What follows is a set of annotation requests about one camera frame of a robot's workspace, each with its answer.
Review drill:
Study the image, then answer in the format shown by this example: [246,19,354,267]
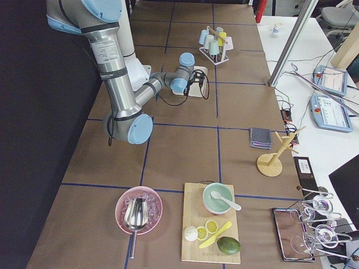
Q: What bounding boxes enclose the paper cup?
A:
[272,22,283,37]

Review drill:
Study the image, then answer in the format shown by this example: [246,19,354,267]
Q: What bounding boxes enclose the metal ice scoop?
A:
[124,198,149,259]

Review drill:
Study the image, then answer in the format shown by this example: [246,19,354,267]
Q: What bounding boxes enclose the lower teach pendant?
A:
[310,94,353,133]

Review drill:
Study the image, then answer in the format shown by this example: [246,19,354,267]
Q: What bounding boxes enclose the upper teach pendant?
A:
[313,65,348,97]

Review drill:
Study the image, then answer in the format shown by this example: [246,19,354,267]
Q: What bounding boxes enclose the metal tray with glasses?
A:
[271,186,358,262]

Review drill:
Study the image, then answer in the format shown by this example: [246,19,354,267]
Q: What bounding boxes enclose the yellow plastic knife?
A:
[199,221,232,249]

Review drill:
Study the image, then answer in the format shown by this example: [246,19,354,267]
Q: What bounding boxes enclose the light blue cup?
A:
[198,29,209,45]

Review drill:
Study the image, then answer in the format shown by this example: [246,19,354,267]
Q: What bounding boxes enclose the grey cup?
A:
[215,26,224,34]

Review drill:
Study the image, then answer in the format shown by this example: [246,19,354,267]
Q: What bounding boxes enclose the red cylinder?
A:
[255,0,268,24]

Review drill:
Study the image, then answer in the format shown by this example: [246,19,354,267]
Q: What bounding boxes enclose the bamboo cutting board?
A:
[181,183,241,265]

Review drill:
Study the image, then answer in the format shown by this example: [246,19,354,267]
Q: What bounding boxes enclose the black box with label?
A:
[293,156,318,191]

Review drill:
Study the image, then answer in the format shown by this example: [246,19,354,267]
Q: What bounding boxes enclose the green bowl on pink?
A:
[202,183,234,215]

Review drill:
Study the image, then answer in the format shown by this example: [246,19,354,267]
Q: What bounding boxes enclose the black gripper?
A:
[189,69,206,87]

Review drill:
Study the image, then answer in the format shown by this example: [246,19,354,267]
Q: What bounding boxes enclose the white spoon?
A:
[210,191,242,211]

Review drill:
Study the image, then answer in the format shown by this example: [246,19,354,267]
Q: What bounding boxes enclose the lemon slice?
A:
[196,226,209,242]
[204,220,219,234]

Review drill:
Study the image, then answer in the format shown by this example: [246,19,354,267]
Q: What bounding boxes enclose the aluminium frame post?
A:
[268,0,318,87]

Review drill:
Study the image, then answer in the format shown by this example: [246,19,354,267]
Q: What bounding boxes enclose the white garlic bulb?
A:
[183,226,198,242]

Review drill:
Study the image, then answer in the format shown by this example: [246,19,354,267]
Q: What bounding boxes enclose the grey folded cloth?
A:
[249,127,272,150]

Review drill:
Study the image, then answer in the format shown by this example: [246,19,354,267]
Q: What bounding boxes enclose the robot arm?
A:
[46,1,196,144]

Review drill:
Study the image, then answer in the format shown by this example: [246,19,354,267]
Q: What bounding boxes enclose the yellow cup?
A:
[217,31,227,47]

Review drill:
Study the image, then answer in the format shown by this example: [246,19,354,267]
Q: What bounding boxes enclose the mint green cup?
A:
[209,40,219,56]

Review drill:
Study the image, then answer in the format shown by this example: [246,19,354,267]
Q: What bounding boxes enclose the green lime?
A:
[217,236,242,255]

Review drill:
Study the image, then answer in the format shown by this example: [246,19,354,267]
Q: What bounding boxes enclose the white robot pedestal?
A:
[117,0,149,91]

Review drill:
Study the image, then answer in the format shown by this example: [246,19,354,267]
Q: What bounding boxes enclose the wooden mug tree stand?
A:
[256,126,306,177]

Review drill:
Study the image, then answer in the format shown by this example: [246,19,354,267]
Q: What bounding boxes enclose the white wire cup rack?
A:
[199,26,233,65]

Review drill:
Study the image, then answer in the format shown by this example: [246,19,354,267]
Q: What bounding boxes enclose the pink cup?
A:
[223,36,233,51]

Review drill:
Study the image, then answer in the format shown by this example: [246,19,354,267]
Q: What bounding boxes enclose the pink bowl with ice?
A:
[115,186,163,235]

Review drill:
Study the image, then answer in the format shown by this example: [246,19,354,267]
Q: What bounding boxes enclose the cream rabbit tray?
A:
[172,66,209,99]

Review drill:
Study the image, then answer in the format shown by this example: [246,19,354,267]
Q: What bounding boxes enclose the teach pendant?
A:
[310,94,353,133]
[313,65,348,97]

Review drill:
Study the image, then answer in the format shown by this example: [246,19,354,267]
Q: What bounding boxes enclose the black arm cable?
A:
[155,72,211,106]

